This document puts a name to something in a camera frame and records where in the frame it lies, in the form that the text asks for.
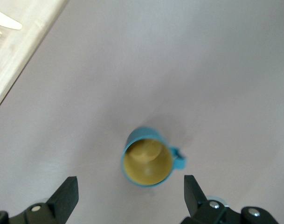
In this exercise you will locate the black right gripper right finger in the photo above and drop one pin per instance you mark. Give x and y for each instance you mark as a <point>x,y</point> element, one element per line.
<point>197,205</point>

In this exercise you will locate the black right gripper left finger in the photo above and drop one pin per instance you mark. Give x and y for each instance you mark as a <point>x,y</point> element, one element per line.
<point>60,203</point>

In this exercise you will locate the teal cup with yellow inside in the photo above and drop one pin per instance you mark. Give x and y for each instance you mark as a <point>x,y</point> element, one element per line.
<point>146,163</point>

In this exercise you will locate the wooden cutting board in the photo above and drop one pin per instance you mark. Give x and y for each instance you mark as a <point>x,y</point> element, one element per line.
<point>25,39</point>

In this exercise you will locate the yellow plastic knife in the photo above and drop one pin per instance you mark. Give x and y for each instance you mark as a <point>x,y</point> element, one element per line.
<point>9,23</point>

